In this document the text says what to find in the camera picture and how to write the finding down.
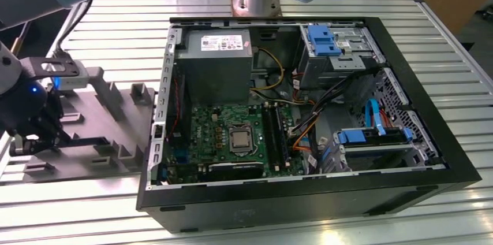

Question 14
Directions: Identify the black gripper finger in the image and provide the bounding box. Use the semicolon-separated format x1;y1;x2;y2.
40;125;74;153
10;133;43;156

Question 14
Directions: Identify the black RAM slot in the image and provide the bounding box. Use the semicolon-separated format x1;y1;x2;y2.
262;103;280;172

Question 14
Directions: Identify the grey plastic parts rack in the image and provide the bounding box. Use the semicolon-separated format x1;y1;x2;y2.
22;66;159;183

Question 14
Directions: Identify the black case fan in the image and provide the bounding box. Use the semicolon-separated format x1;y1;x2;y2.
171;64;187;121

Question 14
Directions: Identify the green motherboard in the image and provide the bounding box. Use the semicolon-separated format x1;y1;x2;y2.
166;102;310;184

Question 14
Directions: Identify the black graphics card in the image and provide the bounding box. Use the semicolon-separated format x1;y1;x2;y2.
196;161;266;183

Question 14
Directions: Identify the grey power supply unit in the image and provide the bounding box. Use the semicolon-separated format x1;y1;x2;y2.
175;29;255;104

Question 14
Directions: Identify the silver CPU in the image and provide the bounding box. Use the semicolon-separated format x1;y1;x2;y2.
230;131;251;149

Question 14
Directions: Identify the black PC case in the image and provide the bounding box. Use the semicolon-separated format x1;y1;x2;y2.
135;16;483;233

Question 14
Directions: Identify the hard disk in blue carrier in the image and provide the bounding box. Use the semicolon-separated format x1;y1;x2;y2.
334;128;416;150

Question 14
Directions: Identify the blue drive bay latch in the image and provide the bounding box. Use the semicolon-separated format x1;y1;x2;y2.
307;25;343;57

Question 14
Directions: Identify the grey metal drive cage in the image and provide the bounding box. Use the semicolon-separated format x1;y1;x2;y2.
299;24;387;90

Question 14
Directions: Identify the grey metal disk bay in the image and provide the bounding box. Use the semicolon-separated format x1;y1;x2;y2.
319;128;444;175

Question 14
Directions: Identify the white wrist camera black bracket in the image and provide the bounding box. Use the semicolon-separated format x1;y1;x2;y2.
22;56;92;90

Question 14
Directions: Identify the black camera cable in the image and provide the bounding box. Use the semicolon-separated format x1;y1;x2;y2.
54;0;96;58

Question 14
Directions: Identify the red twisted fan wire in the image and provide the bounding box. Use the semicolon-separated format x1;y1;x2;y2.
172;77;182;130

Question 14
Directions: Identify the orange wire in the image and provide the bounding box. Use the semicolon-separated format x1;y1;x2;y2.
292;117;319;153

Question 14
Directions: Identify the yellow wire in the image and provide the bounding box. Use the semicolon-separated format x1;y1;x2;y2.
250;47;286;92

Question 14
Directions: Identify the black cable bundle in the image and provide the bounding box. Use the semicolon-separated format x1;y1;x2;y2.
291;67;383;135

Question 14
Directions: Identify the blue SATA cable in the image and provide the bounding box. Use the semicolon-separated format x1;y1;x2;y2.
364;99;388;138

